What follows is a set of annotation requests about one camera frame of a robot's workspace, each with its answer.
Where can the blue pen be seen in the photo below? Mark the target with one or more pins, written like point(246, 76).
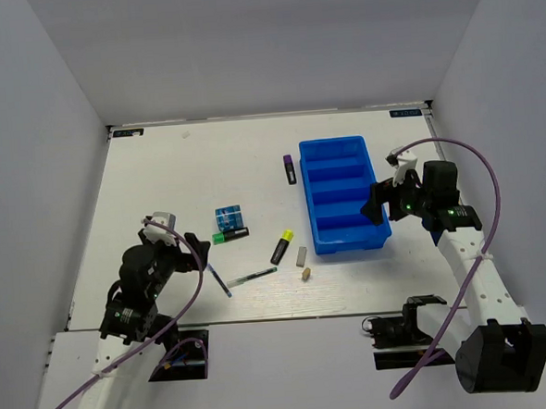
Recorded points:
point(219, 280)

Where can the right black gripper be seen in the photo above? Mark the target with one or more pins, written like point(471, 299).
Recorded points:
point(381, 192)

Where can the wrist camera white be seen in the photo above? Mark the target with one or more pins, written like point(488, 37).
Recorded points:
point(402, 161)
point(159, 227)

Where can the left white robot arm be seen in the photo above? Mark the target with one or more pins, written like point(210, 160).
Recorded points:
point(131, 321)

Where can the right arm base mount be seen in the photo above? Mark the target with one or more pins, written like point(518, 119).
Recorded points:
point(395, 346)

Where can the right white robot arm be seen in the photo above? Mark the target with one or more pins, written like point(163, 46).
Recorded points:
point(495, 349)

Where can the blue tape box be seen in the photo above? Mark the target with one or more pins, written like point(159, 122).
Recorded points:
point(229, 218)

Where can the grey eraser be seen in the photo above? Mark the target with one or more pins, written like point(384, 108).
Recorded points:
point(301, 256)

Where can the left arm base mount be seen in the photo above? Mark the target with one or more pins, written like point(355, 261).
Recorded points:
point(188, 362)

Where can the yellow cap highlighter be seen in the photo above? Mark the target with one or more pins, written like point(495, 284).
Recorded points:
point(281, 247)

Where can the green cap highlighter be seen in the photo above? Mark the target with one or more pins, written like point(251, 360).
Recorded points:
point(230, 235)

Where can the corner label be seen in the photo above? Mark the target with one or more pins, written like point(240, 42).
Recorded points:
point(127, 133)
point(405, 113)

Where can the small tan eraser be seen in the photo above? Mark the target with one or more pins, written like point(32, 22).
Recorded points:
point(307, 273)

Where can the blue compartment bin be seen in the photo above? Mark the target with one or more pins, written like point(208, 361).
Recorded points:
point(337, 174)

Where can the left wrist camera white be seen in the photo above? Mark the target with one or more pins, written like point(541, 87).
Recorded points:
point(159, 227)

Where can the purple cap highlighter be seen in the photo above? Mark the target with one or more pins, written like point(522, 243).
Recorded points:
point(289, 169)

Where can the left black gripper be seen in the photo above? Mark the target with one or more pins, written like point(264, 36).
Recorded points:
point(186, 261)

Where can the green pen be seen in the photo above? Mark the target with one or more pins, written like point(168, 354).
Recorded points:
point(259, 274)

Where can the left corner label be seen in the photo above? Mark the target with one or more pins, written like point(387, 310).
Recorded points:
point(127, 133)

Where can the right corner label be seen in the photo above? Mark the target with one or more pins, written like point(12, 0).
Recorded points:
point(405, 113)

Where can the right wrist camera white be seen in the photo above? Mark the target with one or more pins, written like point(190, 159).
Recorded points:
point(402, 161)

